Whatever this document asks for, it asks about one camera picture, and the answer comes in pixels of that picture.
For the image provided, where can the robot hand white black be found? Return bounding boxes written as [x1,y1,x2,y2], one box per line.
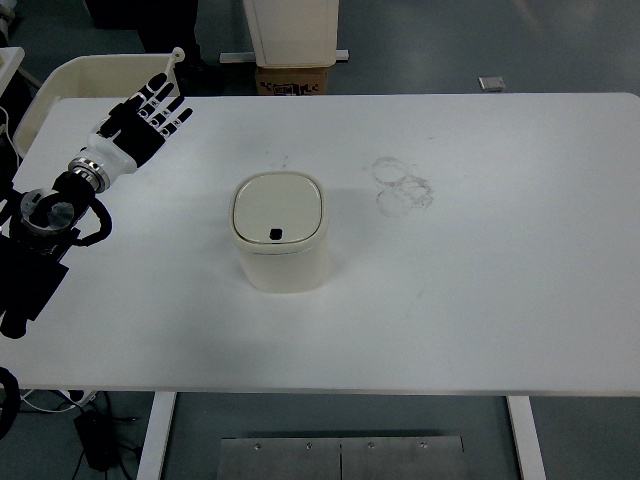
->
[78,72,195,185]

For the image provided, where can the small cream lidded trash bin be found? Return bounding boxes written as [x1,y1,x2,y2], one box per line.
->
[228,171,331,296]

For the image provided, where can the large white trash bin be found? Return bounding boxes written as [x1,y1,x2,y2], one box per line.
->
[242,0,340,67]

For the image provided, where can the large cream plastic tub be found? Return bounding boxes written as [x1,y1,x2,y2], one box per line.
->
[13,53,184,157]

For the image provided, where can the person's legs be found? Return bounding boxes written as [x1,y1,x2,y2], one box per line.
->
[83,0,207,71]

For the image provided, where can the grey metal floor bar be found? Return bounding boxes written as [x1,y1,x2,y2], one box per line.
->
[219,48,352,64]

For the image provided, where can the brown cardboard box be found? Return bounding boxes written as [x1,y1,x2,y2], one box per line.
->
[255,64,330,96]

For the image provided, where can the black power adapter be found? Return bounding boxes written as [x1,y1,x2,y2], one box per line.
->
[73,408,119,472]

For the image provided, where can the white table leg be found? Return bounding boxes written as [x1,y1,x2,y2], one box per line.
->
[135,392,177,480]
[506,395,548,480]

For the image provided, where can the grey metal plate with screws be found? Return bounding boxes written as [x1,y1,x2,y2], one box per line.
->
[220,436,465,480]

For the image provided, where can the white plastic long-handled tool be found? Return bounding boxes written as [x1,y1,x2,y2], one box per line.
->
[166,46,188,96]

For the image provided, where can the white cable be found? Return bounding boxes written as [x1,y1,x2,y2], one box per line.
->
[18,390,77,415]

